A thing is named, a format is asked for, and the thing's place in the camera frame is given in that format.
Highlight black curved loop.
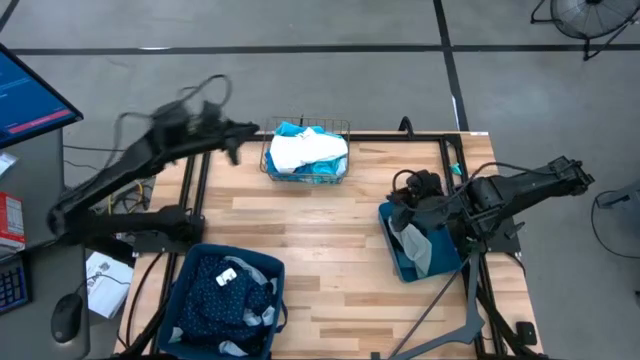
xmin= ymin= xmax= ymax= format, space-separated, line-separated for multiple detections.
xmin=397 ymin=115 xmax=417 ymax=139

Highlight navy white fabric bin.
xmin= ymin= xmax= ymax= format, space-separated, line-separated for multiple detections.
xmin=156 ymin=242 xmax=290 ymax=360

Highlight black keyboard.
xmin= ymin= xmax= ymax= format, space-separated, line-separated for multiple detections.
xmin=0 ymin=254 xmax=32 ymax=317

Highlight blue plastic bin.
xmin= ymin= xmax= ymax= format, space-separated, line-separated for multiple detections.
xmin=376 ymin=199 xmax=464 ymax=285

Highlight turquoise drawstring cloth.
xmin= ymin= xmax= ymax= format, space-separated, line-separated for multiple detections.
xmin=303 ymin=158 xmax=349 ymax=178

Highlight grey camera stand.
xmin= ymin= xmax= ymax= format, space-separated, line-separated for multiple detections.
xmin=387 ymin=249 xmax=487 ymax=360

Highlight white paper sheets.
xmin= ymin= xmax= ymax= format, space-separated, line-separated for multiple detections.
xmin=85 ymin=250 xmax=136 ymax=320

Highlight red white box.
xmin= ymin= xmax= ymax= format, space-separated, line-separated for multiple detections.
xmin=0 ymin=191 xmax=27 ymax=252

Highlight black floor fan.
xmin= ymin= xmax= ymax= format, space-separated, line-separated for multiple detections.
xmin=529 ymin=0 xmax=640 ymax=62

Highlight black computer mouse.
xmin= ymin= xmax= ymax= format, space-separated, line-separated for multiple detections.
xmin=50 ymin=292 xmax=84 ymax=345

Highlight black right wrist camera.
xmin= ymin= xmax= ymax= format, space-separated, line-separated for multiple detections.
xmin=407 ymin=169 xmax=444 ymax=199

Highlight computer monitor blue screen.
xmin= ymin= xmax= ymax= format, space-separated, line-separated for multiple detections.
xmin=0 ymin=42 xmax=85 ymax=151

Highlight light grey cloth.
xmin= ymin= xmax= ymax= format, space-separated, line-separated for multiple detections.
xmin=387 ymin=222 xmax=434 ymax=280

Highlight navy dotted cloth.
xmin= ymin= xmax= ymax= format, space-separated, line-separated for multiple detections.
xmin=177 ymin=253 xmax=277 ymax=354

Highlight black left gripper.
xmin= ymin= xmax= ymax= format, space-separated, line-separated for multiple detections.
xmin=197 ymin=102 xmax=262 ymax=167

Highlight black power adapter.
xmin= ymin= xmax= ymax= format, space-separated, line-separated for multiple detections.
xmin=515 ymin=320 xmax=539 ymax=347

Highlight brown wire basket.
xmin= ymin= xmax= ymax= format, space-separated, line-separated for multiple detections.
xmin=259 ymin=115 xmax=352 ymax=186

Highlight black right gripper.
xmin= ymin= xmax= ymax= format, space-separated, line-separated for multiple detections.
xmin=388 ymin=191 xmax=459 ymax=234

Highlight grey desk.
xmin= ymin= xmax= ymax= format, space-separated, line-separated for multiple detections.
xmin=0 ymin=127 xmax=92 ymax=360

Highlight blue fleece cloth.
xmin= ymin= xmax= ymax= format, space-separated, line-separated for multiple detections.
xmin=264 ymin=120 xmax=327 ymax=177

